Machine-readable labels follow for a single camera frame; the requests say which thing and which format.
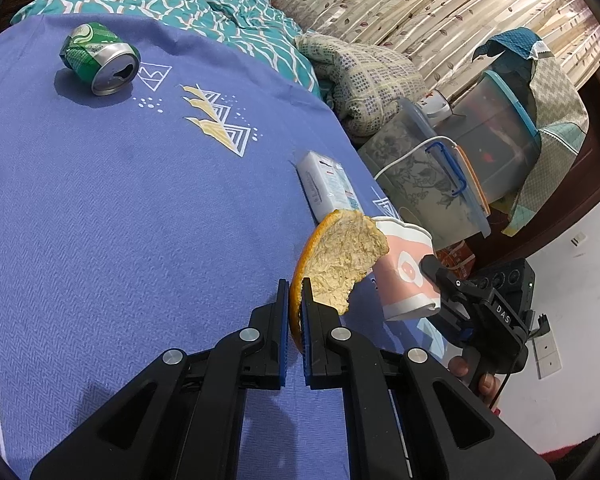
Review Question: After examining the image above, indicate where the white cable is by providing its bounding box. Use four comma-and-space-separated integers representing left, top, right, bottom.
374, 136, 461, 181

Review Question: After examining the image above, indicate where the white tissue pack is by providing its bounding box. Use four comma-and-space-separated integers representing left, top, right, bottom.
296, 150, 366, 225

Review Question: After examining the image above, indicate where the clear storage box teal lid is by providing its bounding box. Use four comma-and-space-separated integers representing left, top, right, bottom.
445, 67, 543, 203

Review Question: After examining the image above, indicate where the crushed green can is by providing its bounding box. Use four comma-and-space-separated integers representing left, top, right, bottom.
60, 22, 142, 97

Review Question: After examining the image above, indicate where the white red charger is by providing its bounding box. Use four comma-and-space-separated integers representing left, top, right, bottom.
415, 87, 456, 120

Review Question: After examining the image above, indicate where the orange carton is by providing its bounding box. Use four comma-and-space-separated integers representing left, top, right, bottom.
435, 240, 478, 281

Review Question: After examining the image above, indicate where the person's right hand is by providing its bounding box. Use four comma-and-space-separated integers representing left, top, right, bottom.
447, 354, 505, 408

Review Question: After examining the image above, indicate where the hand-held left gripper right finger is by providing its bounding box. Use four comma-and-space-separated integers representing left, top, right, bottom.
300, 278, 556, 480

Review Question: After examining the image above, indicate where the black cable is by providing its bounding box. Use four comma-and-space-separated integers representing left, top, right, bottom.
495, 310, 555, 411

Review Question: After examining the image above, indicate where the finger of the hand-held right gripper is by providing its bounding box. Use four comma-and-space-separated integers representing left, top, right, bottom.
432, 300, 476, 346
420, 254, 476, 306

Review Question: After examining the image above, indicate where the patterned grey pillow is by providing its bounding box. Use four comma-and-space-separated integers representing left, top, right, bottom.
294, 32, 428, 136

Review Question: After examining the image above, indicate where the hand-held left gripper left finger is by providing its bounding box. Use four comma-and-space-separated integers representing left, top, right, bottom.
30, 278, 290, 480

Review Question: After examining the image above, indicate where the teal patchwork cloth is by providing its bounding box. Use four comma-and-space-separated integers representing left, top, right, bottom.
472, 27, 588, 236

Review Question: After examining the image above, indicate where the pink white paper cup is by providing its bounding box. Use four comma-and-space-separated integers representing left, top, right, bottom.
370, 215, 443, 322

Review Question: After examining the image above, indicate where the orange peel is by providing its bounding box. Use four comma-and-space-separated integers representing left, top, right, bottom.
288, 209, 390, 356

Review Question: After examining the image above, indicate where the beige leaf print curtain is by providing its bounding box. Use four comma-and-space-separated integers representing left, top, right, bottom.
242, 0, 600, 101

